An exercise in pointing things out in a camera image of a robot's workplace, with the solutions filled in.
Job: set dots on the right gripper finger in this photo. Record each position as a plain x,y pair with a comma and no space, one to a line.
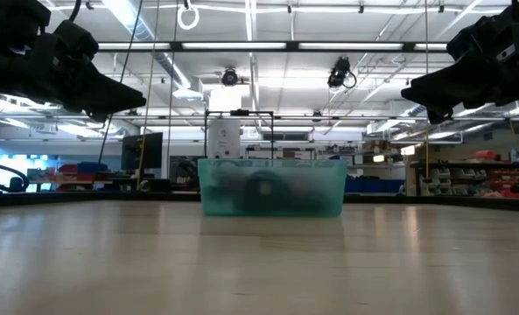
434,89
438,116

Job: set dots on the translucent green plastic bin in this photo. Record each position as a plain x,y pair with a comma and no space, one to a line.
224,192

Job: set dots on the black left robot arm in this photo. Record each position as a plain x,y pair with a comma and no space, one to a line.
9,13

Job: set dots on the black computer monitor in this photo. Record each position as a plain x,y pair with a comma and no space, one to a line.
142,151

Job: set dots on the storage shelf with bins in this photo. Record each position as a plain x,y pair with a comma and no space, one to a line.
473,177

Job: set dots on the white pillar machine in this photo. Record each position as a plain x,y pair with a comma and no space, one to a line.
223,140

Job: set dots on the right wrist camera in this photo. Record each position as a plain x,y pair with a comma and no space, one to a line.
473,41

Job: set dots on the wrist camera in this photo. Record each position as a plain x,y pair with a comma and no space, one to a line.
473,41
75,41

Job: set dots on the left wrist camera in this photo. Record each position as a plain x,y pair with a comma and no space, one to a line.
75,41

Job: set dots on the black overhead camera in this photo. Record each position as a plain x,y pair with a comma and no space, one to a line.
229,77

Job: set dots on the black tubular background frame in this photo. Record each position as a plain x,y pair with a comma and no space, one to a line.
239,113

